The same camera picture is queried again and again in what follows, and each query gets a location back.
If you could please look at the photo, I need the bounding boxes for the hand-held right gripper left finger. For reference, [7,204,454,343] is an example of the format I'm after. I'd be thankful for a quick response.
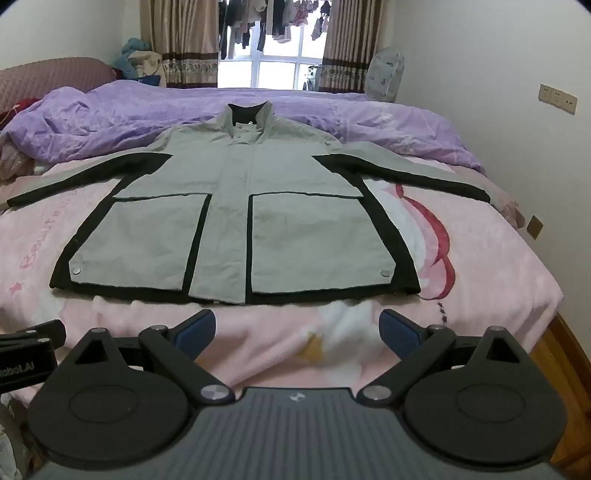
[74,308,235,407]

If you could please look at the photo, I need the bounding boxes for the pink quilted headboard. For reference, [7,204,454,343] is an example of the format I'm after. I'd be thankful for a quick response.
[0,58,118,116]

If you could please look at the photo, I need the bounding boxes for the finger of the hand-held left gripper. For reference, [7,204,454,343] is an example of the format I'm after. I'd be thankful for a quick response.
[0,320,66,354]

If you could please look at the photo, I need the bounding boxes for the white wall socket plate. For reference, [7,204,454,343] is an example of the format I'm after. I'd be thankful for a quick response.
[539,84,578,114]

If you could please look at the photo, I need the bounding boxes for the white framed window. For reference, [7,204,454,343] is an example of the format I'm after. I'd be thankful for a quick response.
[217,0,326,90]

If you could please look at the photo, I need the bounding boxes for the purple duvet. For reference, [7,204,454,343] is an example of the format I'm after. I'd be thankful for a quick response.
[0,79,486,177]

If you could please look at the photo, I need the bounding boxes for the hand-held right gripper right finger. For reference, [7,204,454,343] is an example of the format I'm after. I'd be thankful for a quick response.
[355,308,514,407]

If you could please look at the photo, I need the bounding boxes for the row of hanging laundry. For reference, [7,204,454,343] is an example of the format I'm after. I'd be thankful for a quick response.
[217,0,334,61]

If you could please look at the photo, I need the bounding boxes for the pink printed blanket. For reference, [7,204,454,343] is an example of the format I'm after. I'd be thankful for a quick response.
[0,152,568,402]

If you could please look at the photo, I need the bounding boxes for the brown patterned curtain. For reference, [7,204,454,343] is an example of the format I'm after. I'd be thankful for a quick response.
[140,0,220,88]
[320,0,386,93]

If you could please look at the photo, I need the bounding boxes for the wooden bed frame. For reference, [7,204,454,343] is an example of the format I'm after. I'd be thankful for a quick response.
[536,311,591,468]

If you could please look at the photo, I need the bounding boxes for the red cloth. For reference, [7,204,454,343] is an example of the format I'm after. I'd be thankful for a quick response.
[0,97,38,126]

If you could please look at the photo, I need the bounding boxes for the fan with printed cover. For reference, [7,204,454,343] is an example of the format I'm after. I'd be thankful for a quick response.
[367,46,406,104]

